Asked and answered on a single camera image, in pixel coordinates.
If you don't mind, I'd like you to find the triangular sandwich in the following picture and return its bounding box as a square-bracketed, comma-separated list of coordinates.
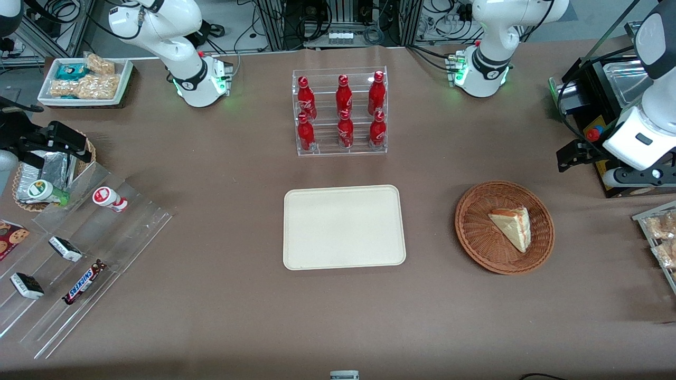
[487, 206, 532, 253]

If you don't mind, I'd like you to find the red white yogurt bottle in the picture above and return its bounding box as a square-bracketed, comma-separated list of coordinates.
[92, 186, 128, 213]

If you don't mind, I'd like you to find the aluminium frame rack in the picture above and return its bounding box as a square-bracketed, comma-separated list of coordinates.
[255, 0, 424, 52]

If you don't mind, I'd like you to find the large round wicker basket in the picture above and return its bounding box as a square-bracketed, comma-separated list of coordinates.
[455, 180, 555, 275]

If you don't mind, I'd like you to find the chocolate chip cookie packet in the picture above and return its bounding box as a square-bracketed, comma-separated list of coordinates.
[0, 219, 31, 262]

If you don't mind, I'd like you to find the green white yogurt cup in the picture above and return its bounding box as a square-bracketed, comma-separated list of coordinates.
[26, 179, 70, 206]

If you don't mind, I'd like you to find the cream plastic tray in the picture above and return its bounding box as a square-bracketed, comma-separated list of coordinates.
[283, 184, 407, 271]

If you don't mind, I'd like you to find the metal tray with snacks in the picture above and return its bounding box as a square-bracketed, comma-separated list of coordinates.
[632, 201, 676, 295]

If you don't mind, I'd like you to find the black white snack bar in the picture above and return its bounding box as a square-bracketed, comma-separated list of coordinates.
[10, 272, 45, 300]
[49, 236, 83, 263]

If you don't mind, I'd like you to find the black food warmer appliance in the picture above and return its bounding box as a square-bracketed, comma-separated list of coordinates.
[548, 21, 676, 199]

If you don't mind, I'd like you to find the silver foil wrapped food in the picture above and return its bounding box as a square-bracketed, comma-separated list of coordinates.
[16, 150, 80, 204]

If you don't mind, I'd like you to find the rice cracker snack pack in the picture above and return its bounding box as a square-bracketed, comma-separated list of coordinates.
[84, 53, 116, 75]
[77, 74, 121, 100]
[49, 79, 80, 99]

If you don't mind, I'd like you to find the teal snack packet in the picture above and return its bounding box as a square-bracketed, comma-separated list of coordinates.
[55, 63, 88, 81]

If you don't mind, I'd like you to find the clear wrapped pastry pack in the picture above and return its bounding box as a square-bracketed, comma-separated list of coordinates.
[645, 210, 676, 241]
[652, 240, 676, 270]

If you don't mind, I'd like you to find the clear acrylic bottle rack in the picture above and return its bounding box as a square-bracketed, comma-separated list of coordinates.
[292, 66, 389, 157]

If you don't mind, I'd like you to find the clear acrylic stepped shelf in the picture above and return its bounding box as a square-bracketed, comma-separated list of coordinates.
[0, 161, 175, 360]

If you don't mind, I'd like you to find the small wicker basket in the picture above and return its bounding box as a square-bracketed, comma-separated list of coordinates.
[12, 131, 97, 213]

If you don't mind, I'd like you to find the white rectangular snack tray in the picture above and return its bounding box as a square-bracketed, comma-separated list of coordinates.
[37, 57, 134, 109]

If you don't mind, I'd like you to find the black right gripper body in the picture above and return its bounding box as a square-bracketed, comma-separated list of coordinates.
[0, 115, 32, 155]

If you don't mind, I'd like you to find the Snickers chocolate bar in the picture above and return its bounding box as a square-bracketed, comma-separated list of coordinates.
[62, 260, 107, 306]

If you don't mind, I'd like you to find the red cola bottle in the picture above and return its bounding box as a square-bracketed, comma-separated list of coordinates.
[368, 71, 387, 116]
[369, 111, 387, 148]
[335, 74, 353, 118]
[297, 113, 316, 153]
[297, 76, 317, 121]
[337, 110, 354, 149]

